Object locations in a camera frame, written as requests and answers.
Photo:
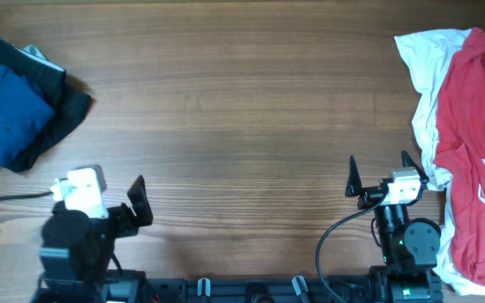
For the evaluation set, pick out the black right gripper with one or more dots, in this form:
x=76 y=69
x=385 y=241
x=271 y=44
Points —
x=374 y=199

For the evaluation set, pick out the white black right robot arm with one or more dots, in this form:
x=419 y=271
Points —
x=409 y=246

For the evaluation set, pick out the light grey garment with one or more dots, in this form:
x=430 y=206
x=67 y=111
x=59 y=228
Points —
x=34 y=54

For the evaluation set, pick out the red printed t-shirt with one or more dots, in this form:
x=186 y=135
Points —
x=461 y=150

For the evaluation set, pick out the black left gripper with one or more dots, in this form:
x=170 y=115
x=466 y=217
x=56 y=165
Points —
x=125 y=215

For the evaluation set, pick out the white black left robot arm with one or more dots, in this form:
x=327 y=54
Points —
x=78 y=254

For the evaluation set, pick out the white t-shirt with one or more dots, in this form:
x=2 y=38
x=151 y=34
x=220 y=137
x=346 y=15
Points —
x=428 y=55

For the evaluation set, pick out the blue polo shirt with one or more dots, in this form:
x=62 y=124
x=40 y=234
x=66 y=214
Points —
x=23 y=113

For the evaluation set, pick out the black shorts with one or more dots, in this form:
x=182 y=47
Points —
x=70 y=105

